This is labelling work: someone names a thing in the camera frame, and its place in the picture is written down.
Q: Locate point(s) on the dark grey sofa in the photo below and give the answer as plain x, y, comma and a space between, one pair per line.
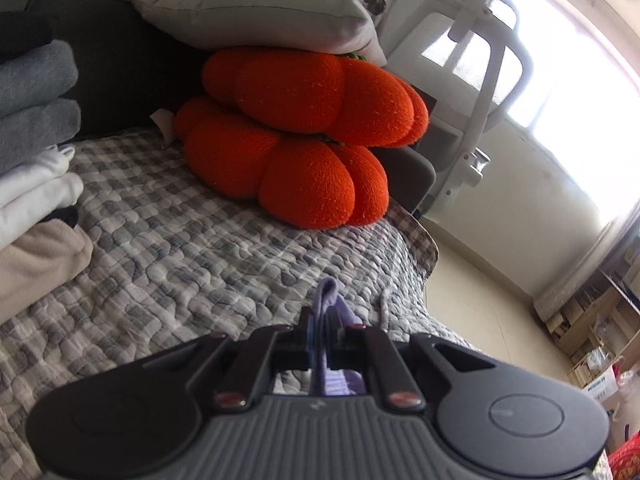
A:
125, 75

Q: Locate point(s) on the wooden shelf unit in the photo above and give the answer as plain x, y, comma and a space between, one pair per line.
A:
585, 330

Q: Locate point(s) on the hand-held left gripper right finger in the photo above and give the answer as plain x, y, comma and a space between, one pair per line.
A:
336, 345

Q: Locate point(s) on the white mesh office chair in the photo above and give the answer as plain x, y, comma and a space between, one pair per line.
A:
440, 20

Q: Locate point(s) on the red bag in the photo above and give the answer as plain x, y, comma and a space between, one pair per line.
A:
625, 460

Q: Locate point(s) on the white paper bag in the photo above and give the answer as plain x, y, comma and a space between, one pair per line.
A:
602, 390

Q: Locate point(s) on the light grey pillow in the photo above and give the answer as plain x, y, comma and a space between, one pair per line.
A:
260, 15

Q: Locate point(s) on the lilac pants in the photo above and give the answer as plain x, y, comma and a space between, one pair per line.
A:
327, 295

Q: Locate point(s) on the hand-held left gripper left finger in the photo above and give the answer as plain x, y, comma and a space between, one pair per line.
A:
311, 345

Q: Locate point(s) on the grey checkered quilted blanket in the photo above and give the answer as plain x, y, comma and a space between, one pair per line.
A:
175, 260

